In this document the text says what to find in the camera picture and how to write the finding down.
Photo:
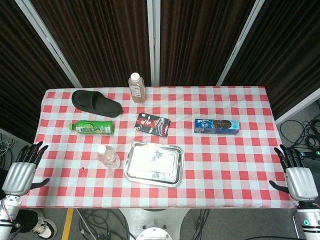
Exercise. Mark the black slipper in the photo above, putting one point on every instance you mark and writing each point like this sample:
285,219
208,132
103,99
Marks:
96,103

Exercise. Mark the black trouser leg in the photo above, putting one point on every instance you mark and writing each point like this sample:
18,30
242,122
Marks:
25,221

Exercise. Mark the dark red navy snack packet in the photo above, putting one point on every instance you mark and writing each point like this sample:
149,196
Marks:
153,125

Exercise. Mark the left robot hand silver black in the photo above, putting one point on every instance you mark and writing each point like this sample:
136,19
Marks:
18,176

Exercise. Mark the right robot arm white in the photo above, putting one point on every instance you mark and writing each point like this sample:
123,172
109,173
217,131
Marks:
310,220

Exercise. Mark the blue cookie box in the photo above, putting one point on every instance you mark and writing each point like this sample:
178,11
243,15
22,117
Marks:
217,126

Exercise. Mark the white black sneaker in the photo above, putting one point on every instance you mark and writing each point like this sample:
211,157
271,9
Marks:
46,227

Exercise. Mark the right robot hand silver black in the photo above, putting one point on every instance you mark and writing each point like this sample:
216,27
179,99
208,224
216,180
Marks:
300,181

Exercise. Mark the transparent water bottle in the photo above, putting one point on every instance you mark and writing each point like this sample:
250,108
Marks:
110,158

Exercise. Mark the pink juice bottle white cap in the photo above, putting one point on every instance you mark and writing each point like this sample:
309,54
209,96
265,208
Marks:
137,91

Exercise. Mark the red white checkered tablecloth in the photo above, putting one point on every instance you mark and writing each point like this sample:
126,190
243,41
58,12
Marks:
225,165

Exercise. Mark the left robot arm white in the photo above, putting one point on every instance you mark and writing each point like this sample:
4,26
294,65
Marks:
7,215

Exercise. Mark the green tea bottle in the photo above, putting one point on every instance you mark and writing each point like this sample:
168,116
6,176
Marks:
93,127

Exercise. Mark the steel rectangular tray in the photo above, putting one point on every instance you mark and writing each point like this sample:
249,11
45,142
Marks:
153,163

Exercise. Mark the white partition post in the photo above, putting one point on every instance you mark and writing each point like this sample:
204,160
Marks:
50,42
153,42
238,42

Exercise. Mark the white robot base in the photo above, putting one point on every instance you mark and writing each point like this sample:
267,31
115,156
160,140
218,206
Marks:
152,225

